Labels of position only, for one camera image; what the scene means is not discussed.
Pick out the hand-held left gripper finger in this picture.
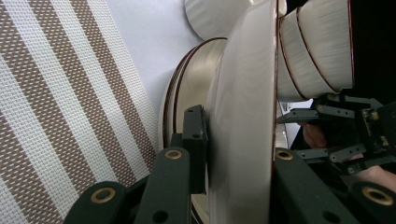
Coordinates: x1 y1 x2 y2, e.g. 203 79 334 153
169 105 209 195

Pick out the brown white striped placemat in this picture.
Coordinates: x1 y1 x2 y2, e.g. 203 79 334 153
0 0 160 224

